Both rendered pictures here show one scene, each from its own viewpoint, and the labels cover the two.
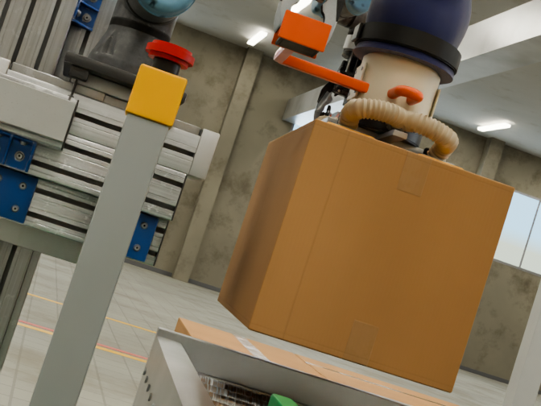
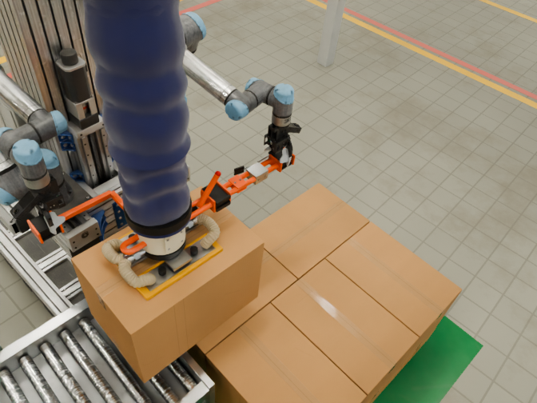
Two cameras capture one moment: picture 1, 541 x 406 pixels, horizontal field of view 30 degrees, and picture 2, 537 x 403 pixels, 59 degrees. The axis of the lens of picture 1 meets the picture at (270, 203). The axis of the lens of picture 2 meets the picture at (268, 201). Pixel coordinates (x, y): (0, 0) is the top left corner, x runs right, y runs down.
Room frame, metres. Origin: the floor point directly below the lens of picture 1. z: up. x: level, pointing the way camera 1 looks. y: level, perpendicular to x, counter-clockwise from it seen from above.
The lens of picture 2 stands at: (1.71, -1.22, 2.53)
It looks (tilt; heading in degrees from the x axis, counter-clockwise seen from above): 47 degrees down; 49
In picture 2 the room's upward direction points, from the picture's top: 7 degrees clockwise
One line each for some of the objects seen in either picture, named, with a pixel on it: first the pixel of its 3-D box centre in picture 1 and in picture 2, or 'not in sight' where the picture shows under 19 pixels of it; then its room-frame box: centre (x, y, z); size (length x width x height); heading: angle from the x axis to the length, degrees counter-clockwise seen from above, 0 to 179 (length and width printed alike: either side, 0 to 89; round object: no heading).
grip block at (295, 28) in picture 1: (301, 35); (45, 225); (1.79, 0.04, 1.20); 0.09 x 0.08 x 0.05; 98
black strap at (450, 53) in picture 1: (406, 50); (157, 206); (2.12, -0.17, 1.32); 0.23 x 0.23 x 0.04
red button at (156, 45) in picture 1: (167, 60); not in sight; (1.41, 0.20, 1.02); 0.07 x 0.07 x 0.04
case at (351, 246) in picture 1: (348, 250); (174, 279); (2.14, -0.19, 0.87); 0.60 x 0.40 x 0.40; 8
